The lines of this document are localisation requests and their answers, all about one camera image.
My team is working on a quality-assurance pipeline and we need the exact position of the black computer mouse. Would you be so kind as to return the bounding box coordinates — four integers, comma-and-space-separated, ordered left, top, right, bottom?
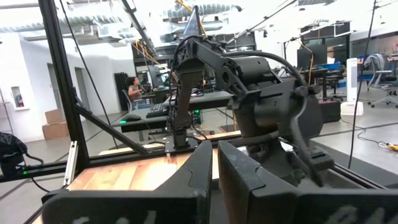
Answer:
122, 113, 142, 123

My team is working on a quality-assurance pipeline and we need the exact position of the white frame bracket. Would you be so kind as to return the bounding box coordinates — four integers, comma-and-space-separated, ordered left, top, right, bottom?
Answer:
63, 140, 79, 187

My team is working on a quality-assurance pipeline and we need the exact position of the large cardboard box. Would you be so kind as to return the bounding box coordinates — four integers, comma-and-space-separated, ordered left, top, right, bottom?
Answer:
42, 121, 70, 141

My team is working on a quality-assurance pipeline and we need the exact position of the small cardboard box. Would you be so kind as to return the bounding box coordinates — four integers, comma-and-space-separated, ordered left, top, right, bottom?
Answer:
44, 108, 65, 125

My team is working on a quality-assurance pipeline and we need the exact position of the thin black hanging cable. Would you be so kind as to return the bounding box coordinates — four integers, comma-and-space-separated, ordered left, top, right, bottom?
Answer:
347, 0, 377, 169

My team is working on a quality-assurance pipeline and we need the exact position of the black keyboard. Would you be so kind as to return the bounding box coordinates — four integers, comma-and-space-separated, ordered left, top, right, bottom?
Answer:
145, 102, 171, 119

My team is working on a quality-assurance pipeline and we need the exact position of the white tower fan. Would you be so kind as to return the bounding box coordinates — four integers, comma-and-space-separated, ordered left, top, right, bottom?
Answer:
340, 57, 364, 117

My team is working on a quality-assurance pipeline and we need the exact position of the grey office chair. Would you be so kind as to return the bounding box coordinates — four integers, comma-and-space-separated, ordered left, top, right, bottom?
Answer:
364, 52, 398, 109

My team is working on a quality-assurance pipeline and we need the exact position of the person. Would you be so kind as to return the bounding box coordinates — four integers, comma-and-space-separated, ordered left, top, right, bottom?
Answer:
126, 76, 150, 110

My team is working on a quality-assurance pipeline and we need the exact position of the black desk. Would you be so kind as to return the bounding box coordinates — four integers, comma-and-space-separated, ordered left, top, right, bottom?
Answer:
111, 90, 234, 134

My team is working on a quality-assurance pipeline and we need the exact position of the fire extinguisher wall cabinet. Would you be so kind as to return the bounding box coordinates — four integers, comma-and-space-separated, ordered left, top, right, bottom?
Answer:
11, 86, 30, 111

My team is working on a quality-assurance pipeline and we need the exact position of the black monitor on stand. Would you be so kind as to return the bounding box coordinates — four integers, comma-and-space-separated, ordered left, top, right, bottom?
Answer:
296, 43, 328, 70

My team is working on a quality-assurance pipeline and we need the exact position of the black aluminium rig frame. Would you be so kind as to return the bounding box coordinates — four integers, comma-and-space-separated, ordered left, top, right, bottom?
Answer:
0, 0, 398, 200

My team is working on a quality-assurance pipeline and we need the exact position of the mesh office chair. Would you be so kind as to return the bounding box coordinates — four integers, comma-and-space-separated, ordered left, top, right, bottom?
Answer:
121, 89, 140, 113

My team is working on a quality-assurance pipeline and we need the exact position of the black device with green light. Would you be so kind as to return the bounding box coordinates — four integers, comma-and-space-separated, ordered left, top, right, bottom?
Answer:
0, 131, 29, 179

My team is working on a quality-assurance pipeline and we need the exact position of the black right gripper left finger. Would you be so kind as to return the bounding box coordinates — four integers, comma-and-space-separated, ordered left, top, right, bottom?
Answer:
42, 139, 214, 224

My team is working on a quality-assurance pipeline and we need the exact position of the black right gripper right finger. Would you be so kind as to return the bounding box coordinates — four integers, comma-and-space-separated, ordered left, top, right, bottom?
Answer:
217, 140, 398, 224

